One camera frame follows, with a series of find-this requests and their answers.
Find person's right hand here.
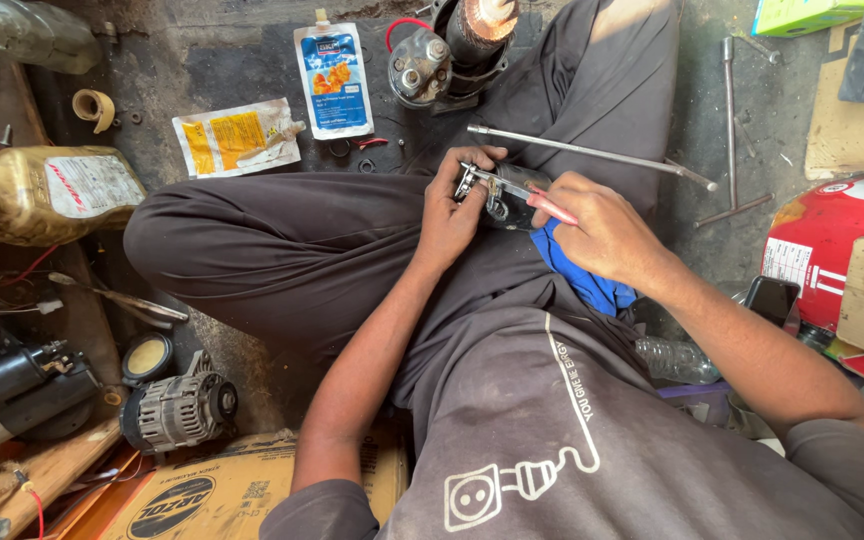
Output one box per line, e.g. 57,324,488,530
531,171,672,286

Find person's left hand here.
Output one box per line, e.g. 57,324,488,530
416,145,509,272

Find red handled pliers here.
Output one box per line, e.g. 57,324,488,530
459,162,580,228

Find black starter motor housing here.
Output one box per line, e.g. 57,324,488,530
453,161,555,232

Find long steel socket wrench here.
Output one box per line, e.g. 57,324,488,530
466,123,720,192

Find blue cloth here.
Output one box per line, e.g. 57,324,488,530
529,217,639,318

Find starter motor with copper armature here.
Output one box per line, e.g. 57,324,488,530
387,0,521,115

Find person's dark trousers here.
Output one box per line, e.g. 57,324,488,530
123,0,682,410

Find clear plastic bottle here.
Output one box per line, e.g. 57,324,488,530
634,335,723,387

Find black smartphone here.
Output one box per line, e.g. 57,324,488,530
743,275,802,330

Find person's grey printed shirt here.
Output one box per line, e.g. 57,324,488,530
259,273,864,540

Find blue white grease pouch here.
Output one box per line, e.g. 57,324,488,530
293,9,375,141

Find red metal drum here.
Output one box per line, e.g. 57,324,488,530
760,174,864,335

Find green cardboard box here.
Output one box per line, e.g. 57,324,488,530
750,0,864,39

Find yellow white crumpled pouch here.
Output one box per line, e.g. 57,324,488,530
171,97,307,180

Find brown printed cardboard box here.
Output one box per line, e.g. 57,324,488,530
98,420,411,540

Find grey alternator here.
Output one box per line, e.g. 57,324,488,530
119,349,240,456

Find round tin yellow lid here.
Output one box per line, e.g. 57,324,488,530
120,332,175,386

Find roll of tan tape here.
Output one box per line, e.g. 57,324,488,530
72,88,117,135

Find golden oil jug red cap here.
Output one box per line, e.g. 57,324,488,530
0,145,148,249

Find black starter motor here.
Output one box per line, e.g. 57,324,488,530
0,335,101,470

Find wooden board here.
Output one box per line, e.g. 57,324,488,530
0,420,124,540

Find steel T-handle wrench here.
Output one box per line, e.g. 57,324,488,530
694,36,777,229

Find red wire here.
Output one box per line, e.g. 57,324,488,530
384,17,435,54

